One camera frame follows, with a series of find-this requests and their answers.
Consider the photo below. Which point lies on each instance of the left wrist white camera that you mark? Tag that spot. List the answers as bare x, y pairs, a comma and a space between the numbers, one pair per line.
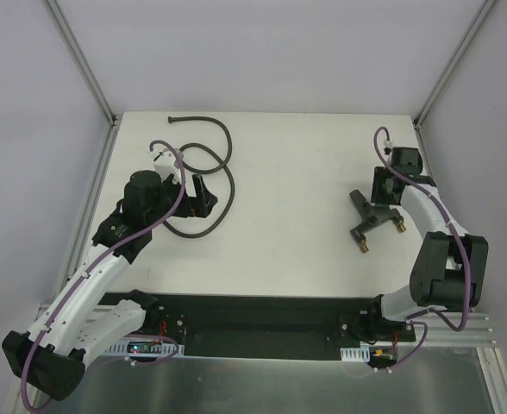
166, 165

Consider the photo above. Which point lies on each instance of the right aluminium frame post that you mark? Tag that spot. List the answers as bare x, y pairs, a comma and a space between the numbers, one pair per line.
466, 40

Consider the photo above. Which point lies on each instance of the right white cable duct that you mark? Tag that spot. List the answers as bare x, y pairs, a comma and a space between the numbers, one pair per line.
360, 354

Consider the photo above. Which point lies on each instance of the dark grey faucet valve fitting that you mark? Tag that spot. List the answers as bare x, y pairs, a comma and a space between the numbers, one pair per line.
371, 217

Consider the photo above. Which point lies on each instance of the left white cable duct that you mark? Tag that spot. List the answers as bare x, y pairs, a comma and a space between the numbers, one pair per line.
145, 349

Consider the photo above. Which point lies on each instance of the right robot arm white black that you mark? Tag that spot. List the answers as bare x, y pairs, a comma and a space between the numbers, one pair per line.
447, 276

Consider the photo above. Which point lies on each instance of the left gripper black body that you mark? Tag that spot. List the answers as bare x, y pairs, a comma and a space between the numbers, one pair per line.
195, 200

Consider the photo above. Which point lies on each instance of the left aluminium frame post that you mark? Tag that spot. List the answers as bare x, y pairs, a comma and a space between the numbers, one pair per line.
79, 59

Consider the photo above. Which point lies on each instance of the aluminium frame post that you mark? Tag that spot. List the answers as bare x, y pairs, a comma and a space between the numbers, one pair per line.
79, 59
466, 40

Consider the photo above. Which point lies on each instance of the front aluminium rail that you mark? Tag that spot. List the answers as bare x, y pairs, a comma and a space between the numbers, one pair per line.
478, 332

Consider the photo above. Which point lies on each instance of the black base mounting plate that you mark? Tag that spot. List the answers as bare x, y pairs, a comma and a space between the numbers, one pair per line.
275, 328

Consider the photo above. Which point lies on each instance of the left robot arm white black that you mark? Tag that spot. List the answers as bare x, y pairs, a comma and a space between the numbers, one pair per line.
53, 354

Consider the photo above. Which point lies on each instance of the white cable duct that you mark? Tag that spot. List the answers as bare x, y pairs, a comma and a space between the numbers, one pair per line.
145, 349
360, 354

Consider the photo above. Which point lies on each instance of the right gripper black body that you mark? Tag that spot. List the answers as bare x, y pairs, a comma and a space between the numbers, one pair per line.
380, 186

